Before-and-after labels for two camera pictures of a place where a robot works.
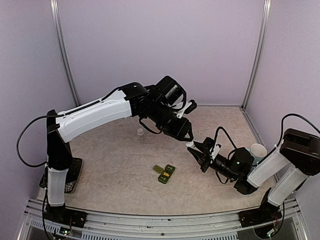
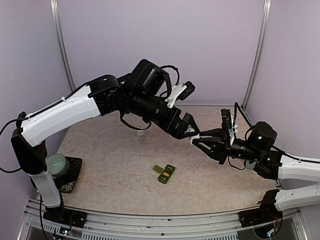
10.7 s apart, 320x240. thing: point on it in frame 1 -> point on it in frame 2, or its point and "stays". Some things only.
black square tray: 72,177 stays
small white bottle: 190,144 -> 194,137
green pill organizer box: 166,173 stays
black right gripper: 202,160 -> 219,150
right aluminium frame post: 266,17 stays
